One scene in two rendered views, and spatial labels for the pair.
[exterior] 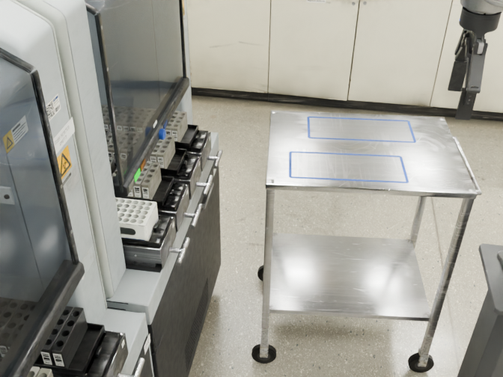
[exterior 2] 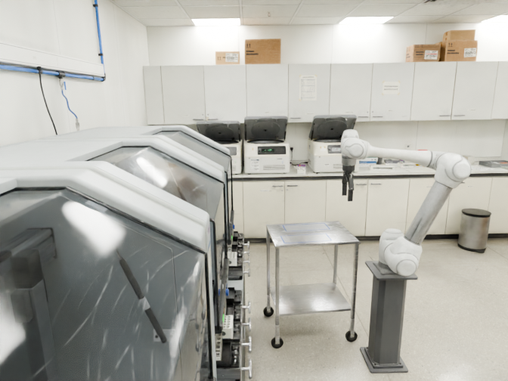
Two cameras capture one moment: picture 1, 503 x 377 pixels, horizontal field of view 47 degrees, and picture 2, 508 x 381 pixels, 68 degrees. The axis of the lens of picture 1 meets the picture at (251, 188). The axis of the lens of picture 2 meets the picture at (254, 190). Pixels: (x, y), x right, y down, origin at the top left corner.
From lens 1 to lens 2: 109 cm
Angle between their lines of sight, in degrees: 23
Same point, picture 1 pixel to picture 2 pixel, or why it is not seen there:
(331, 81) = not seen: hidden behind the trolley
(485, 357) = (378, 308)
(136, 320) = not seen: hidden behind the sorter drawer
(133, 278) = (232, 282)
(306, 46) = (261, 212)
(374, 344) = (327, 334)
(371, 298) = (323, 305)
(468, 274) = (362, 302)
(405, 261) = (333, 289)
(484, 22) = (350, 168)
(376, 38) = (294, 205)
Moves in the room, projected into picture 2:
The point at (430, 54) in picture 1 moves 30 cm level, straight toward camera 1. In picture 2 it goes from (320, 210) to (321, 218)
